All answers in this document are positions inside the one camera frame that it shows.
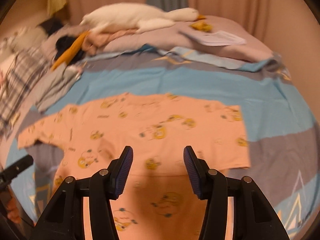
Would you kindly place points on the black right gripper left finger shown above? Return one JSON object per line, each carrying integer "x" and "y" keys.
{"x": 63, "y": 217}

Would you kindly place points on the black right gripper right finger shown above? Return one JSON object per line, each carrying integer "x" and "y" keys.
{"x": 254, "y": 216}

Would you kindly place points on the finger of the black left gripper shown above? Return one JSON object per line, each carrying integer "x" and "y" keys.
{"x": 12, "y": 171}

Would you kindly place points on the pink cartoon print garment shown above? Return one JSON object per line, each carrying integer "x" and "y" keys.
{"x": 158, "y": 201}

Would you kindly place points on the folded grey clothes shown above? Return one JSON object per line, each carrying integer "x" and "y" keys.
{"x": 55, "y": 85}

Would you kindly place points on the blue grey patterned bedsheet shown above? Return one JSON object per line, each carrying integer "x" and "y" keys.
{"x": 282, "y": 133}

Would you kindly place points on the plaid pillow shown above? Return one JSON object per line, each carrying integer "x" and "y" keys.
{"x": 29, "y": 67}

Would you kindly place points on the dark navy garment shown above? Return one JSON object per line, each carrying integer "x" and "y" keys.
{"x": 64, "y": 43}

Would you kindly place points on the pink crumpled garment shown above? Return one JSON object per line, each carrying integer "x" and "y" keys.
{"x": 94, "y": 41}

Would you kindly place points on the white paper sheet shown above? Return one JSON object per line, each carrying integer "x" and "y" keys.
{"x": 219, "y": 38}

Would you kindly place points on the mauve quilt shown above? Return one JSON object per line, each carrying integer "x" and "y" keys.
{"x": 169, "y": 38}

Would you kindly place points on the small yellow plush toy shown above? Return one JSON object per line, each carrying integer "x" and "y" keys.
{"x": 202, "y": 26}

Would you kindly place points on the white goose plush toy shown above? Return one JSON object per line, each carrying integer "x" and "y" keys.
{"x": 141, "y": 17}

